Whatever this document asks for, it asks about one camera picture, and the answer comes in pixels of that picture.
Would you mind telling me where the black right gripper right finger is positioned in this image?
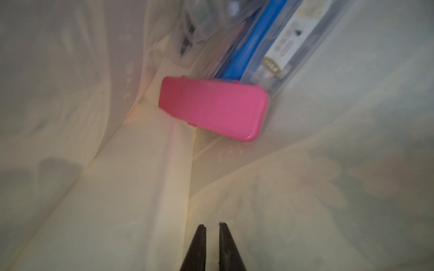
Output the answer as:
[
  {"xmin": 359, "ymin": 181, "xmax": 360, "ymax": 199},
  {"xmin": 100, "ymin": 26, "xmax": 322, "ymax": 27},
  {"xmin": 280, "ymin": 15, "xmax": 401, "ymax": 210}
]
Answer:
[{"xmin": 219, "ymin": 222, "xmax": 246, "ymax": 271}]

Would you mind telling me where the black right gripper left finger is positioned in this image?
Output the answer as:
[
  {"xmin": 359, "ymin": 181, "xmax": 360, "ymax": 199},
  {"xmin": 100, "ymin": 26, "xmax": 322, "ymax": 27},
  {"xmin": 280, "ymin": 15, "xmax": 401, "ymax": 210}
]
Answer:
[{"xmin": 179, "ymin": 224, "xmax": 206, "ymax": 271}]

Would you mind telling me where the floral canvas tote bag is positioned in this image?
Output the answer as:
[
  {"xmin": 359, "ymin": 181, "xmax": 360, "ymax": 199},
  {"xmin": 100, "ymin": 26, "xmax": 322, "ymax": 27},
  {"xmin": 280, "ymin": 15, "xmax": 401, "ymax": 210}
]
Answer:
[{"xmin": 1, "ymin": 1, "xmax": 434, "ymax": 271}]

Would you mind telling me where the pink compass set case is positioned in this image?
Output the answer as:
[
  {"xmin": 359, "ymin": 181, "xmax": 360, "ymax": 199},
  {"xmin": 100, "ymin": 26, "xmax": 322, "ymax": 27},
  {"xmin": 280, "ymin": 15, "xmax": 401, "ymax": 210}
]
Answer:
[{"xmin": 158, "ymin": 76, "xmax": 269, "ymax": 142}]

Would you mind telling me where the clear plastic stationery box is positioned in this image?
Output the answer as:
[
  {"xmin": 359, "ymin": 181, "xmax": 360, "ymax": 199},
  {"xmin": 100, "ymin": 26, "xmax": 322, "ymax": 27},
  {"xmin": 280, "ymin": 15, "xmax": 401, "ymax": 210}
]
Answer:
[{"xmin": 241, "ymin": 0, "xmax": 353, "ymax": 97}]

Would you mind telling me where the blue plastic case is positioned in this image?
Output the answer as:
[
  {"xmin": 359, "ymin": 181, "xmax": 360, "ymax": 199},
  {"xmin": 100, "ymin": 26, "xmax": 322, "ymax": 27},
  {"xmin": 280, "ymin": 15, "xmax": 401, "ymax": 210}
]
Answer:
[{"xmin": 217, "ymin": 0, "xmax": 287, "ymax": 80}]

